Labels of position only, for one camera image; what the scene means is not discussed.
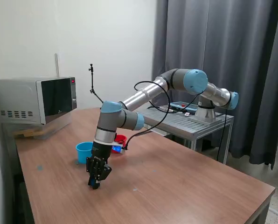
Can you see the white vertical pole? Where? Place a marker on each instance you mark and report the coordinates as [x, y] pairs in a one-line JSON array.
[[57, 65]]

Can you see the blue plastic cup bin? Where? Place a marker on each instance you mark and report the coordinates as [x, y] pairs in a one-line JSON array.
[[84, 151]]

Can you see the silver microwave oven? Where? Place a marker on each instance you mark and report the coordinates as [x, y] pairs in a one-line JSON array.
[[20, 98]]

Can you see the blue cube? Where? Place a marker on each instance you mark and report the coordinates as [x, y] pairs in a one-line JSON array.
[[92, 182]]

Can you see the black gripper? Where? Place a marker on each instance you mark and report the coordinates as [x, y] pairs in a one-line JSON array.
[[101, 151]]

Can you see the aluminium robot stand table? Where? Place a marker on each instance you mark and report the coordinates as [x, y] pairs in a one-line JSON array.
[[188, 123]]

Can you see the dark grey curtain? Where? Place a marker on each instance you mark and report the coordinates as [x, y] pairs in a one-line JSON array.
[[253, 46]]

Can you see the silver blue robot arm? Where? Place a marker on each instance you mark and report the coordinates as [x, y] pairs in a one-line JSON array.
[[139, 95]]

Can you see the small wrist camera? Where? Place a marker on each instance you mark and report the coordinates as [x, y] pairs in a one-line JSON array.
[[118, 148]]

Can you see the red plastic cup bin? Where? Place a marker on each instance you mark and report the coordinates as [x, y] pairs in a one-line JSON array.
[[120, 138]]

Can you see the robot teach pendant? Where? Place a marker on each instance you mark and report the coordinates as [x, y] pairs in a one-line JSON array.
[[185, 107]]

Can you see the wooden pieces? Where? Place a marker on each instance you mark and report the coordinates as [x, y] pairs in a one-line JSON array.
[[24, 134]]

